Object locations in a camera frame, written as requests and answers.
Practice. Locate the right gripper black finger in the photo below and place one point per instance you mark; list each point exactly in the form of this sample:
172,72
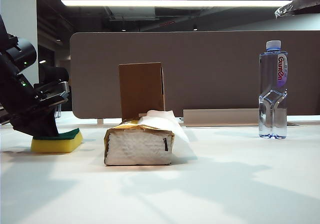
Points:
300,4

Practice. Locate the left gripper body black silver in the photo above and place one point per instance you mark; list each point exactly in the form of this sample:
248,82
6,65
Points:
50,91

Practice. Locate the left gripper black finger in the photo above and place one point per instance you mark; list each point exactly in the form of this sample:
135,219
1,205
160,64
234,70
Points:
45,126

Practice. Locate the yellow sponge green scouring pad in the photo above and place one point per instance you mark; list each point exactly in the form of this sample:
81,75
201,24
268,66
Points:
62,142

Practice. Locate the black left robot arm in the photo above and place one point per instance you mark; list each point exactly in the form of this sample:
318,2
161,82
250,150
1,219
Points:
15,66

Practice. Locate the clear plastic water bottle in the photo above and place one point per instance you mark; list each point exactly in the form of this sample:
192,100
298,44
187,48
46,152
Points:
272,109

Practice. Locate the upright brown cardboard box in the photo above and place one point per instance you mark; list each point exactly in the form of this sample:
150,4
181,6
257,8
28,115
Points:
140,89

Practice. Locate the brown wrapped tissue pack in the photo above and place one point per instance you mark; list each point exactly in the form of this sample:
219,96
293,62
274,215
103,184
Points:
137,149

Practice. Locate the white tissue sheet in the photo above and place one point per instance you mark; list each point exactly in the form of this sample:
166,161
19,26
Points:
162,121

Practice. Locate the long ceiling strip light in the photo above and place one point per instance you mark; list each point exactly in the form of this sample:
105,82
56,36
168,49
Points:
175,3

